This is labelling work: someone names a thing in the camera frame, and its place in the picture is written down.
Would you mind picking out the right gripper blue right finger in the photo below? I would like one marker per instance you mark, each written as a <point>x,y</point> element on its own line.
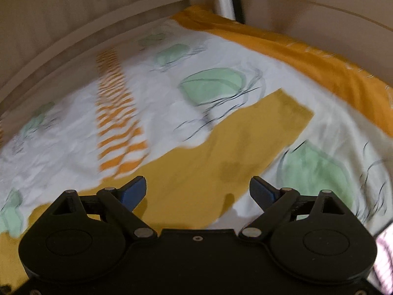
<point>270,198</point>

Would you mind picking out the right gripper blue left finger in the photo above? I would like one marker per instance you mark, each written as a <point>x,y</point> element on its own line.
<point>129,195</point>

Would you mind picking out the white patterned bed sheet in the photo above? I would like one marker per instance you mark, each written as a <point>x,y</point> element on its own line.
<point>105,116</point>

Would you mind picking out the right wooden bed rail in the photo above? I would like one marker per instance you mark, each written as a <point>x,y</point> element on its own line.
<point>359,30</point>

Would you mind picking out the mustard yellow knit sweater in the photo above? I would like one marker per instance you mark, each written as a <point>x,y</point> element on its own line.
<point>190,188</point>

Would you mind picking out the wooden bed headboard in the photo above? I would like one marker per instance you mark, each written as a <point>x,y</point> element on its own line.
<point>38,36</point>

